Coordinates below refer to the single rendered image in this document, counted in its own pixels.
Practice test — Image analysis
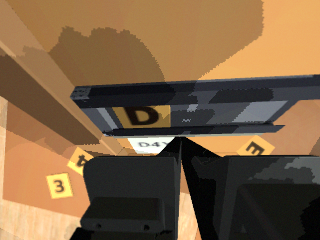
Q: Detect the white paper ticket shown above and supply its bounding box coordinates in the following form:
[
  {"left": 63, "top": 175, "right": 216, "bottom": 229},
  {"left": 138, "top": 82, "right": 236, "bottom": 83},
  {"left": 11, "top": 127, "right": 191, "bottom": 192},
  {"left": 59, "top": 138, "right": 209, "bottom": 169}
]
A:
[{"left": 127, "top": 137, "right": 174, "bottom": 154}]

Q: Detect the yellow square tile with black character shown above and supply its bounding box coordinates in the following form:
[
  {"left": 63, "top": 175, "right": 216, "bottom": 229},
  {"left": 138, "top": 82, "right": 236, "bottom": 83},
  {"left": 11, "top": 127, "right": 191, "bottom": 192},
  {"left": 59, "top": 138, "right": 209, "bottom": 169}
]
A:
[{"left": 46, "top": 172, "right": 73, "bottom": 199}]

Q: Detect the tan letter tile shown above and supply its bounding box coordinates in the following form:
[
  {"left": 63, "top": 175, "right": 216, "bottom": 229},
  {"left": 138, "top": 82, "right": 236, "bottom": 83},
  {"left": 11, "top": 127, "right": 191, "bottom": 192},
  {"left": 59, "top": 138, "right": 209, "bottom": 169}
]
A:
[
  {"left": 67, "top": 147, "right": 94, "bottom": 176},
  {"left": 237, "top": 136, "right": 275, "bottom": 155}
]

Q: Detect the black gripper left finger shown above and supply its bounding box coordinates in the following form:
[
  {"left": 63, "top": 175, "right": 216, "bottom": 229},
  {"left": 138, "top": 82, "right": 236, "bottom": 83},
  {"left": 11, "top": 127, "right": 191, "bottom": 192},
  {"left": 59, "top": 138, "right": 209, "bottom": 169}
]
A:
[{"left": 82, "top": 137, "right": 181, "bottom": 240}]

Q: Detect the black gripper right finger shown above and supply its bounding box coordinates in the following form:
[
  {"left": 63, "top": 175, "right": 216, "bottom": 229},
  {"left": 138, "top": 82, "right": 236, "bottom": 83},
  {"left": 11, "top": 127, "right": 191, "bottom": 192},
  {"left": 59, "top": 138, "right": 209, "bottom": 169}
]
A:
[{"left": 180, "top": 136, "right": 320, "bottom": 240}]

